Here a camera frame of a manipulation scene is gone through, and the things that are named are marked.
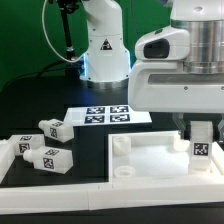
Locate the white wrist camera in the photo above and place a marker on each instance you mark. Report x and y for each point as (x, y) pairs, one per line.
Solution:
(168, 43)

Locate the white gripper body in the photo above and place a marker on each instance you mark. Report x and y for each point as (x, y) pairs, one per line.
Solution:
(163, 87)

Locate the white square tabletop part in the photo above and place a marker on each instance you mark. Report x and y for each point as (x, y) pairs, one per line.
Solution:
(155, 155)

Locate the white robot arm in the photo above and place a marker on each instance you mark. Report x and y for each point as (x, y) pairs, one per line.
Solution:
(108, 63)

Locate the white tag sheet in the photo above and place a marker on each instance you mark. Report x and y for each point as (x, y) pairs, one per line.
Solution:
(105, 115)

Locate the white fence bar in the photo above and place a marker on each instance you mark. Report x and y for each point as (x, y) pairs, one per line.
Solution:
(7, 157)
(96, 197)

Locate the white front fence bar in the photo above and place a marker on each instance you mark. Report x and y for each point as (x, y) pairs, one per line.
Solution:
(96, 197)

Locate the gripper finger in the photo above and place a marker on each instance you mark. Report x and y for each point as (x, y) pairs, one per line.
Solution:
(220, 128)
(178, 119)

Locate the white left fence bar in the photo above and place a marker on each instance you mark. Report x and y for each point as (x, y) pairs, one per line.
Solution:
(7, 157)

